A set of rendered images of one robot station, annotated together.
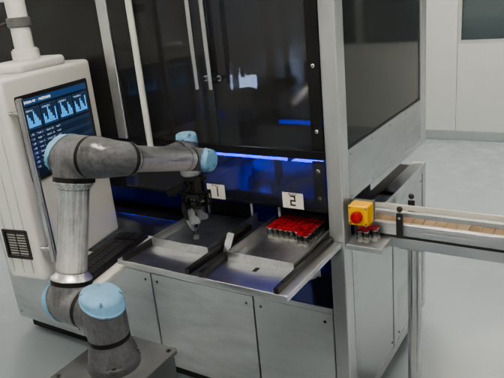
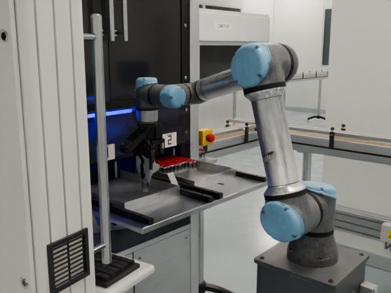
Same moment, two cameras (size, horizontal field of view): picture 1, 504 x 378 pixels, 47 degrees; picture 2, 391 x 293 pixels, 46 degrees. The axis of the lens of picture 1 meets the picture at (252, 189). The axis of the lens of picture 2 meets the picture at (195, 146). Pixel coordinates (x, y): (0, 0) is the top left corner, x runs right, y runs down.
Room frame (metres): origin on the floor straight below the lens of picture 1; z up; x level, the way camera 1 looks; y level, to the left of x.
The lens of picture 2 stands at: (1.56, 1.78, 1.40)
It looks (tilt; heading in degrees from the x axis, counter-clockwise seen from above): 12 degrees down; 278
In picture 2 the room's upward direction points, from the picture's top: straight up
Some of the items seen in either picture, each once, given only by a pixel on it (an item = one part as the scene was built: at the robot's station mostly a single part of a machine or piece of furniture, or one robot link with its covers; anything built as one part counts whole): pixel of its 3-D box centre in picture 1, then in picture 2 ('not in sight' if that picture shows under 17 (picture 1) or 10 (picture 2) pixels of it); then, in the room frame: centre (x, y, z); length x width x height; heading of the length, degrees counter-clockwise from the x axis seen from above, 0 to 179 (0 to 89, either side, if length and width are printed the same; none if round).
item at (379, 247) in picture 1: (370, 241); (198, 160); (1.87, -0.40, 0.87); 0.14 x 0.13 x 0.02; 147
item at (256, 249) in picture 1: (283, 241); (184, 171); (1.88, -0.09, 0.90); 0.34 x 0.26 x 0.04; 147
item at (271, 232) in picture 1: (289, 235); (177, 167); (1.92, -0.12, 0.90); 0.18 x 0.02 x 0.05; 57
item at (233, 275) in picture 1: (233, 249); (168, 189); (1.91, 0.09, 0.87); 0.70 x 0.48 x 0.02; 57
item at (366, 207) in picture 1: (361, 212); (202, 136); (1.84, -0.37, 1.00); 0.08 x 0.07 x 0.07; 147
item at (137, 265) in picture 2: (106, 253); (70, 256); (2.10, 0.60, 0.82); 0.40 x 0.14 x 0.02; 157
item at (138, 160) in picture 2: (201, 216); (144, 166); (1.98, 0.19, 0.99); 0.06 x 0.03 x 0.09; 57
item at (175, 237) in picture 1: (206, 228); (121, 189); (2.07, 0.19, 0.90); 0.34 x 0.26 x 0.04; 147
